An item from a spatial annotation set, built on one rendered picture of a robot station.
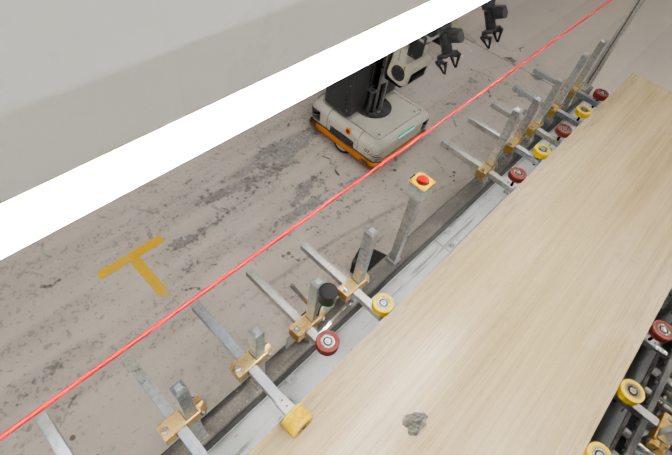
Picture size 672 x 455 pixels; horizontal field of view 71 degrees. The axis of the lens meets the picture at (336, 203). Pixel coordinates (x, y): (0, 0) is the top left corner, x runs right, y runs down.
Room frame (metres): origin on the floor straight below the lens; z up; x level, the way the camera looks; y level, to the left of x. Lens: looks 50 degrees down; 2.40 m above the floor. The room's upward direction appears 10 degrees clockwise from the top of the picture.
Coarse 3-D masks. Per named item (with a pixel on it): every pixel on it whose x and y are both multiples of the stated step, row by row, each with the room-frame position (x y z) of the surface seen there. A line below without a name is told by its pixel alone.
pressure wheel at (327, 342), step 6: (324, 330) 0.70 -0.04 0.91; (318, 336) 0.68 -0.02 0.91; (324, 336) 0.68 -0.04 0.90; (330, 336) 0.68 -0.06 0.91; (336, 336) 0.69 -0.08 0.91; (318, 342) 0.65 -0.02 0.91; (324, 342) 0.66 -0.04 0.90; (330, 342) 0.66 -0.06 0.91; (336, 342) 0.67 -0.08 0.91; (318, 348) 0.64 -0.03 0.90; (324, 348) 0.64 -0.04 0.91; (330, 348) 0.64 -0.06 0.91; (336, 348) 0.64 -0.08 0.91; (324, 354) 0.63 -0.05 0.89; (330, 354) 0.63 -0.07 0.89
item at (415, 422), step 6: (414, 414) 0.48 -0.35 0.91; (420, 414) 0.48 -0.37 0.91; (426, 414) 0.48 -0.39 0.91; (402, 420) 0.46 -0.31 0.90; (408, 420) 0.45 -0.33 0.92; (414, 420) 0.46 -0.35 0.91; (420, 420) 0.46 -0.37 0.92; (426, 420) 0.47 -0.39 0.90; (408, 426) 0.44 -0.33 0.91; (414, 426) 0.44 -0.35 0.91; (420, 426) 0.45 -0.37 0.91; (408, 432) 0.42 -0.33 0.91; (414, 432) 0.42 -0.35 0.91; (420, 432) 0.43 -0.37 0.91
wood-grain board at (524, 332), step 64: (576, 128) 2.07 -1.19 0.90; (640, 128) 2.17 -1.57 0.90; (512, 192) 1.52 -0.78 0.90; (576, 192) 1.59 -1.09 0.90; (640, 192) 1.66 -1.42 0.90; (448, 256) 1.10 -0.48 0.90; (512, 256) 1.16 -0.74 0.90; (576, 256) 1.21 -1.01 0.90; (640, 256) 1.27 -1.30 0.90; (384, 320) 0.78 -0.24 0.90; (448, 320) 0.82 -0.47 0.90; (512, 320) 0.87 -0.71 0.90; (576, 320) 0.91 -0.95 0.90; (640, 320) 0.96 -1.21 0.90; (320, 384) 0.52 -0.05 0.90; (384, 384) 0.56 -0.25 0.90; (448, 384) 0.59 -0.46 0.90; (512, 384) 0.63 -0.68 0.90; (576, 384) 0.67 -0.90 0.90; (256, 448) 0.31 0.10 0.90; (320, 448) 0.34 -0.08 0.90; (384, 448) 0.37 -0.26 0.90; (448, 448) 0.40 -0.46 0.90; (512, 448) 0.43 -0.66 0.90; (576, 448) 0.46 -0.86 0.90
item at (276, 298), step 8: (248, 272) 0.90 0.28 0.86; (256, 272) 0.90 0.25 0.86; (256, 280) 0.87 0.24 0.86; (264, 280) 0.88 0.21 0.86; (264, 288) 0.84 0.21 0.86; (272, 288) 0.85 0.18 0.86; (272, 296) 0.82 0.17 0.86; (280, 296) 0.82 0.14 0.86; (280, 304) 0.79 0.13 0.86; (288, 304) 0.80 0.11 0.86; (288, 312) 0.77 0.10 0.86; (296, 312) 0.77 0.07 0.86; (296, 320) 0.74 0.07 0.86; (312, 328) 0.72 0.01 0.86; (312, 336) 0.69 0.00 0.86
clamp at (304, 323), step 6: (324, 312) 0.79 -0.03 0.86; (300, 318) 0.75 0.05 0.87; (306, 318) 0.75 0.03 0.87; (318, 318) 0.76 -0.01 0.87; (324, 318) 0.77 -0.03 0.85; (294, 324) 0.72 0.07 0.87; (300, 324) 0.72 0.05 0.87; (306, 324) 0.73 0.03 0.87; (312, 324) 0.73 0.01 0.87; (318, 324) 0.76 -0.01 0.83; (300, 330) 0.70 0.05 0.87; (306, 330) 0.71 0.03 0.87; (294, 336) 0.69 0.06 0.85; (300, 336) 0.68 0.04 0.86
